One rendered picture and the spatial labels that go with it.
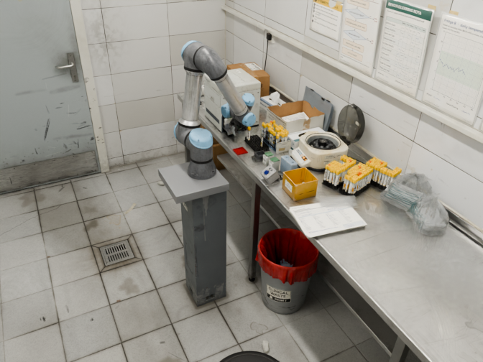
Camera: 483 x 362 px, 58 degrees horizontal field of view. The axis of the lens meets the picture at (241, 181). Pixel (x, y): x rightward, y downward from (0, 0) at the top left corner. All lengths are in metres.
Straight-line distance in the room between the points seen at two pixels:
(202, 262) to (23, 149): 1.97
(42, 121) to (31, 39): 0.65
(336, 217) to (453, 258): 0.53
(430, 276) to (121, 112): 2.89
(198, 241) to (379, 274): 1.03
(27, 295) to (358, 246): 2.10
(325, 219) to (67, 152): 2.54
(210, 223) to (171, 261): 0.79
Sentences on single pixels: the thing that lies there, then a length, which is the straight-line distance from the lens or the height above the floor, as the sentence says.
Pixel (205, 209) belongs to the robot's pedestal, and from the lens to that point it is 2.33.
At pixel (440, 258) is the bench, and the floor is 0.87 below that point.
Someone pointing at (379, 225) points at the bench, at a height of 0.87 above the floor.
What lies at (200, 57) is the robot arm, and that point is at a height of 1.52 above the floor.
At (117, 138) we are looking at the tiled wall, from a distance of 4.08.
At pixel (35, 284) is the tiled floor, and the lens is 3.21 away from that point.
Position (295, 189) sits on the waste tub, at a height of 0.95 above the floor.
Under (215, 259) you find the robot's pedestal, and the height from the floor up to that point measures 0.35.
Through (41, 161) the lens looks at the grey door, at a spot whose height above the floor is 0.24.
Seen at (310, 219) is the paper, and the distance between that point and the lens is 2.07.
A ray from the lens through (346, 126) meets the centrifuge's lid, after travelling 2.64.
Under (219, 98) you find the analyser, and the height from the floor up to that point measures 1.10.
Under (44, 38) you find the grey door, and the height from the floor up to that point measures 1.23.
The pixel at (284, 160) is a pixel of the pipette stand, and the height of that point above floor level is 0.97.
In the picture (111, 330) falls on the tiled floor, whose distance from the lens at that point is 2.81.
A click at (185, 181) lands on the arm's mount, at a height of 0.92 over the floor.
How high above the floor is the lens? 2.17
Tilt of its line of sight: 34 degrees down
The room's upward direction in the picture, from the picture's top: 2 degrees clockwise
